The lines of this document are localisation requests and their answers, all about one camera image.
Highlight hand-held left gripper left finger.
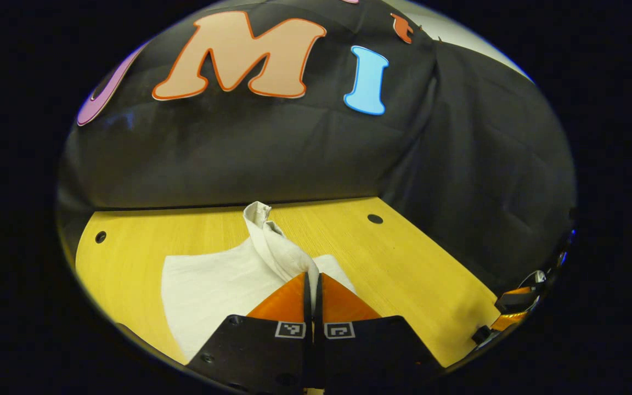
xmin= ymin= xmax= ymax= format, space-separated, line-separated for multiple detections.
xmin=187 ymin=272 xmax=313 ymax=395

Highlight black backdrop cloth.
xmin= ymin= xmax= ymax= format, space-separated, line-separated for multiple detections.
xmin=57 ymin=0 xmax=578 ymax=300

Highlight white jeans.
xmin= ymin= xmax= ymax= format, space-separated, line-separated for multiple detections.
xmin=161 ymin=201 xmax=358 ymax=363

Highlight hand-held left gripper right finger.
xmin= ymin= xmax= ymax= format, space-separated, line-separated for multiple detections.
xmin=315 ymin=272 xmax=444 ymax=393

